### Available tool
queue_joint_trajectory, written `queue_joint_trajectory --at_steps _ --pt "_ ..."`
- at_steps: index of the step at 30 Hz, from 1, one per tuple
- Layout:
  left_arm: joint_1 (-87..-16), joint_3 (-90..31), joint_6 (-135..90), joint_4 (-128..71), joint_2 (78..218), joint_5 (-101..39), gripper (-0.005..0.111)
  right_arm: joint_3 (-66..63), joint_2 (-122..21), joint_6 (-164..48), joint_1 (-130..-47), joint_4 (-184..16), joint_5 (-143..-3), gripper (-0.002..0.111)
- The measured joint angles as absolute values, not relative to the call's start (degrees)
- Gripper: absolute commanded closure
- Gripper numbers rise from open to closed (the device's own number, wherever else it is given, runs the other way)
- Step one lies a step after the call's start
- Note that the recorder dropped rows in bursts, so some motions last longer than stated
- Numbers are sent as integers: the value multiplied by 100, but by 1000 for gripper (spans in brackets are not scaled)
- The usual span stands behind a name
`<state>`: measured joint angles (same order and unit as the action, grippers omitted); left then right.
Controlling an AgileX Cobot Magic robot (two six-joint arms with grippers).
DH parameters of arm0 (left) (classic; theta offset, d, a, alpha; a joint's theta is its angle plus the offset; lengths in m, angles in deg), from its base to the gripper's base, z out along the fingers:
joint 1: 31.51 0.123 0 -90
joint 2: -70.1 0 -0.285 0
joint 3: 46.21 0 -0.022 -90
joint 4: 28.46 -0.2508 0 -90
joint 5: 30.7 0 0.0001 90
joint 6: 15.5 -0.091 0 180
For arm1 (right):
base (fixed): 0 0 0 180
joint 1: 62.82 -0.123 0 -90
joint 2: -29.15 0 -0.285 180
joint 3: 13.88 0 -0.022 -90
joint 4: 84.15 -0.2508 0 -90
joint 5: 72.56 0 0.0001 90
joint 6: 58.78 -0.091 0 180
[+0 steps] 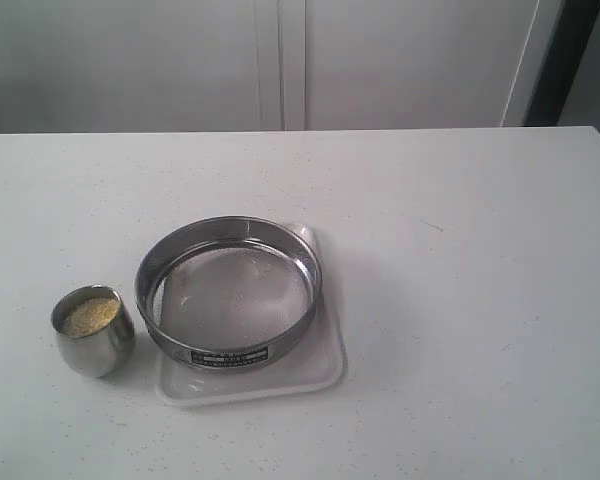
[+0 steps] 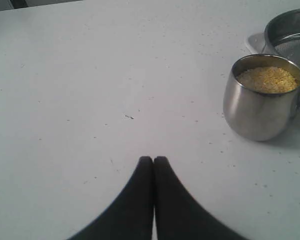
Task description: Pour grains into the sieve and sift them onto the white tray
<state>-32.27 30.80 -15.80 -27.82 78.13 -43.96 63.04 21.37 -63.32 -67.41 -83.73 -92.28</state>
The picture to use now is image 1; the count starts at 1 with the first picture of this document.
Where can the white cabinet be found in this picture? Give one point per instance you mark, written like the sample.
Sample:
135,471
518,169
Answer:
144,66

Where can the stainless steel cup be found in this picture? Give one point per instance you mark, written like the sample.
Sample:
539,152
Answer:
103,352

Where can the white plastic tray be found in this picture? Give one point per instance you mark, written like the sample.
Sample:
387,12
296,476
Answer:
317,362

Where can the pile of tan sand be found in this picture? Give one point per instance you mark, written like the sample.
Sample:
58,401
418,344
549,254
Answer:
90,317

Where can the round steel sieve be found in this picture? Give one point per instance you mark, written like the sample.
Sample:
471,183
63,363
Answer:
229,293

